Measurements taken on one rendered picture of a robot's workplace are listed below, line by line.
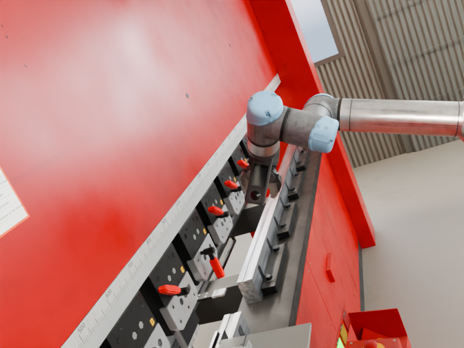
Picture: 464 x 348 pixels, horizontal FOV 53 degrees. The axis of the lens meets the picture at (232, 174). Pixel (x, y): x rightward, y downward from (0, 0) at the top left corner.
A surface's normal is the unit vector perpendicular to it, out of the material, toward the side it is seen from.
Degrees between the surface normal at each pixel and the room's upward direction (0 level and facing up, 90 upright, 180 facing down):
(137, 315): 90
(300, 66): 90
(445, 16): 90
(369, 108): 49
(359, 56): 90
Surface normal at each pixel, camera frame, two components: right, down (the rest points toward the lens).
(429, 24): -0.25, 0.38
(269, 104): -0.04, -0.54
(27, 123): 0.89, -0.29
